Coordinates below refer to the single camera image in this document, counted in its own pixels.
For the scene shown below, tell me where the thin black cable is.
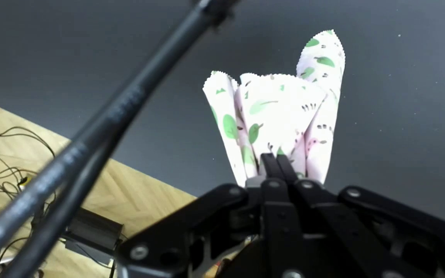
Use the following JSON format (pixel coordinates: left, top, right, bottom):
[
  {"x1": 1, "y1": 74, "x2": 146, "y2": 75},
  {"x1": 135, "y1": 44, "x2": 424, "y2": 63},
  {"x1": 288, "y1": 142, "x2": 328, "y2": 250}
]
[{"x1": 2, "y1": 135, "x2": 123, "y2": 278}]

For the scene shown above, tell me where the small black box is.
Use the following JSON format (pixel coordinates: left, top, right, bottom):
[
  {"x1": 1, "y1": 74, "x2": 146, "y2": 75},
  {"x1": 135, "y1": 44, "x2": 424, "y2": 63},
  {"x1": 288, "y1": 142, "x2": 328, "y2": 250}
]
[{"x1": 63, "y1": 206, "x2": 124, "y2": 254}]

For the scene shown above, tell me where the black cable tie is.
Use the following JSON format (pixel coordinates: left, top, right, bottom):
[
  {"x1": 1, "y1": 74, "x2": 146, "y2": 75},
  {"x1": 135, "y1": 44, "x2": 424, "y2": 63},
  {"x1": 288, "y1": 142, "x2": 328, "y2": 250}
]
[{"x1": 194, "y1": 0, "x2": 240, "y2": 24}]

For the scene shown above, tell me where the thick black printed cable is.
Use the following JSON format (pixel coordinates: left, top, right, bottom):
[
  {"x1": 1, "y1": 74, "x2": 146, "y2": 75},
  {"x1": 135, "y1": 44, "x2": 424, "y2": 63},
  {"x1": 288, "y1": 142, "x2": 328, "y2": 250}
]
[{"x1": 0, "y1": 0, "x2": 239, "y2": 271}]

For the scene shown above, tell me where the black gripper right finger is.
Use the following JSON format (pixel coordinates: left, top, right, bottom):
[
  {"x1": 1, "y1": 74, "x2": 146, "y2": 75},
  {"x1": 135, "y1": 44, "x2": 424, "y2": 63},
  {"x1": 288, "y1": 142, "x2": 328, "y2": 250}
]
[{"x1": 274, "y1": 152, "x2": 445, "y2": 278}]

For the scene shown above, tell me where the white floral patterned towel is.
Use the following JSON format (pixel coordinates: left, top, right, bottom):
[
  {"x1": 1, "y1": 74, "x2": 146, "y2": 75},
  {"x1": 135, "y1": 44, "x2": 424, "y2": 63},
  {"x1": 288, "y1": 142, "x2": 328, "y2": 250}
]
[{"x1": 200, "y1": 27, "x2": 347, "y2": 188}]

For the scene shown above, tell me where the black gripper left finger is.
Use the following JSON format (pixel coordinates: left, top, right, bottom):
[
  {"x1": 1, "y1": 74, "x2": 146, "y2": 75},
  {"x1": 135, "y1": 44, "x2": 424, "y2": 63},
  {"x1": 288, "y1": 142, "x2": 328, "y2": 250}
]
[{"x1": 115, "y1": 151, "x2": 304, "y2": 278}]

